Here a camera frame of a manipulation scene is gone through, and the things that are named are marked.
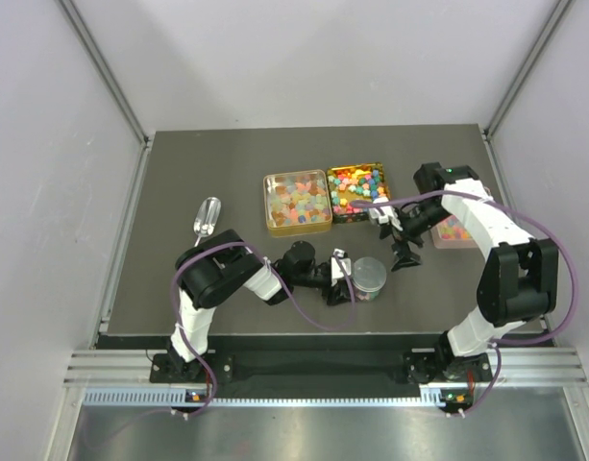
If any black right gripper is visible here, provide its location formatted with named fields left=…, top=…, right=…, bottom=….
left=379, top=201, right=452, bottom=272

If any clear glass jar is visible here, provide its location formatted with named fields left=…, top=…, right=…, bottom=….
left=354, top=283, right=381, bottom=303

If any round silver jar lid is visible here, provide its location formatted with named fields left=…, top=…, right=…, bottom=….
left=353, top=256, right=387, bottom=292

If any silver metal scoop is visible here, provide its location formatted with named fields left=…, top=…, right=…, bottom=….
left=193, top=197, right=222, bottom=247

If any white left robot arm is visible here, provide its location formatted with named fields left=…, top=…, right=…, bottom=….
left=168, top=230, right=356, bottom=381

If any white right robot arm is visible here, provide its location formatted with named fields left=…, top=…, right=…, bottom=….
left=391, top=162, right=559, bottom=383

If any pink candy tin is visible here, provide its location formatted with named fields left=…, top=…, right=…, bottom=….
left=430, top=215, right=477, bottom=250

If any dark green star candy tin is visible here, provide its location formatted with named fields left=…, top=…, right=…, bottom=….
left=326, top=162, right=390, bottom=224

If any gold popsicle candy tin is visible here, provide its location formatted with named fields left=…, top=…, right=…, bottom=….
left=262, top=170, right=332, bottom=237

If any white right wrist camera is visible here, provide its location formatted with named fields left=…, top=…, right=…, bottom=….
left=367, top=196, right=403, bottom=231

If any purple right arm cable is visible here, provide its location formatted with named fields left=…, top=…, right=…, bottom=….
left=349, top=189, right=580, bottom=418

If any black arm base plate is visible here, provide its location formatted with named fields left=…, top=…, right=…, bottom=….
left=148, top=349, right=493, bottom=385

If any aluminium frame rail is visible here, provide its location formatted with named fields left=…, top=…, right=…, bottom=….
left=63, top=348, right=588, bottom=387

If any grey slotted cable duct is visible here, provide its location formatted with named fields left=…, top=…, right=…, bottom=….
left=83, top=388, right=469, bottom=408

